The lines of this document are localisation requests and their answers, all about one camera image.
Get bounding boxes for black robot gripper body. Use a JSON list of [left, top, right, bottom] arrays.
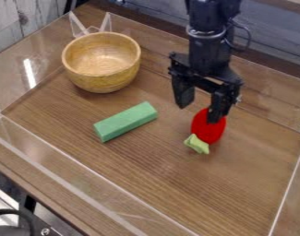
[[167, 25, 245, 106]]

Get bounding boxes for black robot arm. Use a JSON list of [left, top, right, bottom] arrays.
[[167, 0, 243, 124]]

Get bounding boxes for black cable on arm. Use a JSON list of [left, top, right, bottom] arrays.
[[223, 18, 253, 53]]

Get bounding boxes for black cable lower left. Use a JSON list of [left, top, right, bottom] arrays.
[[0, 207, 33, 236]]

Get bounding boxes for wooden bowl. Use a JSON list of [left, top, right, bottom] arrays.
[[60, 32, 140, 93]]

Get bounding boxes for clear acrylic tray enclosure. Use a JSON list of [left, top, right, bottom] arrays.
[[0, 9, 300, 236]]

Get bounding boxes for black metal table frame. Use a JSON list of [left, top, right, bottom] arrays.
[[19, 195, 61, 236]]

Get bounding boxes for green rectangular block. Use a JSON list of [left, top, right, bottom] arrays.
[[92, 101, 158, 143]]

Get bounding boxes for red plush radish toy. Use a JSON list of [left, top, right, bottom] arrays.
[[183, 109, 226, 155]]

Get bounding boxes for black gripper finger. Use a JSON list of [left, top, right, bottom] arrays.
[[171, 76, 195, 109], [207, 91, 234, 124]]

